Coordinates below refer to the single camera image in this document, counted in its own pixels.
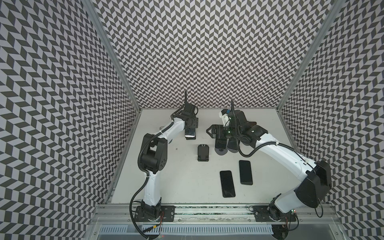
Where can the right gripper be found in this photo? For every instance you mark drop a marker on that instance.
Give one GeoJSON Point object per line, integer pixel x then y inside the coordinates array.
{"type": "Point", "coordinates": [225, 139]}

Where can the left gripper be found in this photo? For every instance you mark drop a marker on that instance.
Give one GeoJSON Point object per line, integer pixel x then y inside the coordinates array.
{"type": "Point", "coordinates": [196, 122]}

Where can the black phone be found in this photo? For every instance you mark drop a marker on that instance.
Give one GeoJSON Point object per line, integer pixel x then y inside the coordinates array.
{"type": "Point", "coordinates": [221, 141]}
{"type": "Point", "coordinates": [232, 145]}
{"type": "Point", "coordinates": [245, 169]}
{"type": "Point", "coordinates": [190, 132]}
{"type": "Point", "coordinates": [227, 184]}

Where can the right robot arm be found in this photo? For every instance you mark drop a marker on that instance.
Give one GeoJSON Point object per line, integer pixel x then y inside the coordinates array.
{"type": "Point", "coordinates": [314, 177]}

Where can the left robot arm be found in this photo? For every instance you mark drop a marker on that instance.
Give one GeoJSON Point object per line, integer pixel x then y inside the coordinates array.
{"type": "Point", "coordinates": [153, 155]}

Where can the grey round stand centre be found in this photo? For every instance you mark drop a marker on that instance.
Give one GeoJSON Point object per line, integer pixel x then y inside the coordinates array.
{"type": "Point", "coordinates": [221, 151]}

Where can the black folding phone stand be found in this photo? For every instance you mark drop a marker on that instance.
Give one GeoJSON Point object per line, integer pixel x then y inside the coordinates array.
{"type": "Point", "coordinates": [203, 153]}

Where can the white ribbed vent strip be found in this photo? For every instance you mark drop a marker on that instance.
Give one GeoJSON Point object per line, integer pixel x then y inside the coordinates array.
{"type": "Point", "coordinates": [195, 230]}

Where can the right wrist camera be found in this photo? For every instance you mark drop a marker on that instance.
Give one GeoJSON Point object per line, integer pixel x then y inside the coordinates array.
{"type": "Point", "coordinates": [227, 118]}

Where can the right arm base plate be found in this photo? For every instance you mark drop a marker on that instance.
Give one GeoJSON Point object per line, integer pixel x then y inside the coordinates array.
{"type": "Point", "coordinates": [264, 213]}

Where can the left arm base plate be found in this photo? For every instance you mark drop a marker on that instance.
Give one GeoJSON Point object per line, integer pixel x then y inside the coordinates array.
{"type": "Point", "coordinates": [166, 213]}

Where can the aluminium front rail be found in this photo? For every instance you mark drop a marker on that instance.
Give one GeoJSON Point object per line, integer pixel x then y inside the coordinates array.
{"type": "Point", "coordinates": [213, 213]}

